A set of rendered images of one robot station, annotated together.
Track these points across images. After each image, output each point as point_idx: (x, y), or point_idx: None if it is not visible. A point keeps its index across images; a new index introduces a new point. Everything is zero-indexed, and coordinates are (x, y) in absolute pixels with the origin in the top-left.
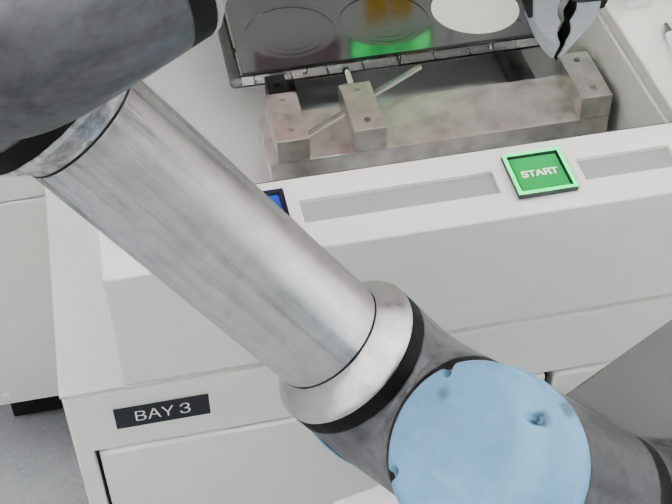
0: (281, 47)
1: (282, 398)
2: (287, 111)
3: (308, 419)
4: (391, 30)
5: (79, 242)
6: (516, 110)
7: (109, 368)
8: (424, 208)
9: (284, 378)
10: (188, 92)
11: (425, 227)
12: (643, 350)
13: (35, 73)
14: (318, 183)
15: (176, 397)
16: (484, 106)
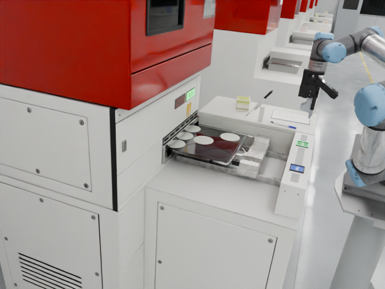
0: (222, 156)
1: (372, 172)
2: (247, 161)
3: (382, 170)
4: (228, 145)
5: (245, 210)
6: (261, 147)
7: (291, 220)
8: (305, 155)
9: (378, 164)
10: (203, 179)
11: (310, 157)
12: (353, 153)
13: None
14: (290, 160)
15: None
16: (257, 149)
